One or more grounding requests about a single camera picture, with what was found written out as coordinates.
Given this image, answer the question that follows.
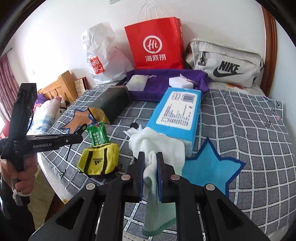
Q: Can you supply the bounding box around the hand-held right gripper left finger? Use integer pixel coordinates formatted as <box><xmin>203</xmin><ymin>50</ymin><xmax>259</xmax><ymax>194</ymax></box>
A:
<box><xmin>29</xmin><ymin>151</ymin><xmax>146</xmax><ymax>241</ymax></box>

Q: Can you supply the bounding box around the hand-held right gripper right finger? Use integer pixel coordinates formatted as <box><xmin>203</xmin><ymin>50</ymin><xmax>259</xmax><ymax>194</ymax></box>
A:
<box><xmin>156</xmin><ymin>152</ymin><xmax>270</xmax><ymax>241</ymax></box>

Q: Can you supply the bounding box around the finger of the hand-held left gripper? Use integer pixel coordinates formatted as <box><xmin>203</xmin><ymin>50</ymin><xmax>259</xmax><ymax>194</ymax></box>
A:
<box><xmin>69</xmin><ymin>124</ymin><xmax>88</xmax><ymax>135</ymax></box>

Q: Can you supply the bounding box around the green snack packet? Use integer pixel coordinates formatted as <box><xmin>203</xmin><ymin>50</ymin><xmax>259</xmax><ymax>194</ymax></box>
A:
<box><xmin>87</xmin><ymin>121</ymin><xmax>110</xmax><ymax>147</ymax></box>

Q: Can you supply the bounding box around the white and green cloth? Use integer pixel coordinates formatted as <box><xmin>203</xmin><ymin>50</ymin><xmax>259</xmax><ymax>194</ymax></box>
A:
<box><xmin>124</xmin><ymin>127</ymin><xmax>186</xmax><ymax>237</ymax></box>

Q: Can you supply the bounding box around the yellow pouch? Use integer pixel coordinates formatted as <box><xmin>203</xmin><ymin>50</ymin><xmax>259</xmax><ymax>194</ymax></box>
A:
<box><xmin>77</xmin><ymin>142</ymin><xmax>120</xmax><ymax>177</ymax></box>

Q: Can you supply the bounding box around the dark green box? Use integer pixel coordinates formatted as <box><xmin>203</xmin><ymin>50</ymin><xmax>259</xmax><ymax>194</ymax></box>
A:
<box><xmin>87</xmin><ymin>85</ymin><xmax>130</xmax><ymax>124</ymax></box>

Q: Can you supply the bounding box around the purple storage box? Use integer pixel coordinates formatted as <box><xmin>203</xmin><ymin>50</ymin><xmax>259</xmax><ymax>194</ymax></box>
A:
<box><xmin>116</xmin><ymin>68</ymin><xmax>210</xmax><ymax>102</ymax></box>

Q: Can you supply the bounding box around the white sponge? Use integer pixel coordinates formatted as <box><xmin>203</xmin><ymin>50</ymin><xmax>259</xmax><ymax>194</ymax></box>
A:
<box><xmin>169</xmin><ymin>74</ymin><xmax>194</xmax><ymax>90</ymax></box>

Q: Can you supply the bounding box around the person's left forearm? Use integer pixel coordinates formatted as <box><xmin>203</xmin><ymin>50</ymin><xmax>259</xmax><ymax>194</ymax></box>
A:
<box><xmin>0</xmin><ymin>192</ymin><xmax>37</xmax><ymax>241</ymax></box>

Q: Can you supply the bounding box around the person's left hand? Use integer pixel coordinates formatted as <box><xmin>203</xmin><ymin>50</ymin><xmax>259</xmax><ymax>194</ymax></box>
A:
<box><xmin>0</xmin><ymin>156</ymin><xmax>39</xmax><ymax>194</ymax></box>

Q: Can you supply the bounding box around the pastel quilt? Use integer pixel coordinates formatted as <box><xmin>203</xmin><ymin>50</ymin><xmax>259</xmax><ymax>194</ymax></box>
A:
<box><xmin>30</xmin><ymin>96</ymin><xmax>68</xmax><ymax>135</ymax></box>

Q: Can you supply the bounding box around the wooden headboard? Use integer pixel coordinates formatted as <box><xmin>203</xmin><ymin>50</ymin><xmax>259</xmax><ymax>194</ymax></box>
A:
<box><xmin>38</xmin><ymin>70</ymin><xmax>78</xmax><ymax>103</ymax></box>

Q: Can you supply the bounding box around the blue tissue pack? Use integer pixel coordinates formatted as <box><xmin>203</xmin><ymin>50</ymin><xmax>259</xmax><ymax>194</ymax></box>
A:
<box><xmin>146</xmin><ymin>88</ymin><xmax>202</xmax><ymax>156</ymax></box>

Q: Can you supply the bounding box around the red curtain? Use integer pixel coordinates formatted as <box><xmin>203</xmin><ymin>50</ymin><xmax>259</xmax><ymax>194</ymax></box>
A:
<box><xmin>0</xmin><ymin>54</ymin><xmax>21</xmax><ymax>116</ymax></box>

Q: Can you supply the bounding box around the white plastic bag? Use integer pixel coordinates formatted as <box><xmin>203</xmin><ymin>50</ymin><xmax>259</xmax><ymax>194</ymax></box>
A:
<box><xmin>81</xmin><ymin>22</ymin><xmax>134</xmax><ymax>84</ymax></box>

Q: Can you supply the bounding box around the grey checked blanket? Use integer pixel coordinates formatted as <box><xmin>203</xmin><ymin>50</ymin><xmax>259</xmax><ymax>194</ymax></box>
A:
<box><xmin>37</xmin><ymin>83</ymin><xmax>293</xmax><ymax>241</ymax></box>

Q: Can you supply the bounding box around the red paper bag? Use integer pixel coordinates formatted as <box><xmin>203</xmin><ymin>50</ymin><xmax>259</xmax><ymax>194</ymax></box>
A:
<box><xmin>124</xmin><ymin>2</ymin><xmax>185</xmax><ymax>70</ymax></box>

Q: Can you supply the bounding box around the grey waist bag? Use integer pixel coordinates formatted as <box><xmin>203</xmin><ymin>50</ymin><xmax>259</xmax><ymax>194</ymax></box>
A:
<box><xmin>184</xmin><ymin>38</ymin><xmax>264</xmax><ymax>88</ymax></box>

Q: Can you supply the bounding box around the wooden door frame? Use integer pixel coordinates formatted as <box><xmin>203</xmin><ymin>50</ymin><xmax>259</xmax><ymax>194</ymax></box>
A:
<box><xmin>261</xmin><ymin>6</ymin><xmax>278</xmax><ymax>98</ymax></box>

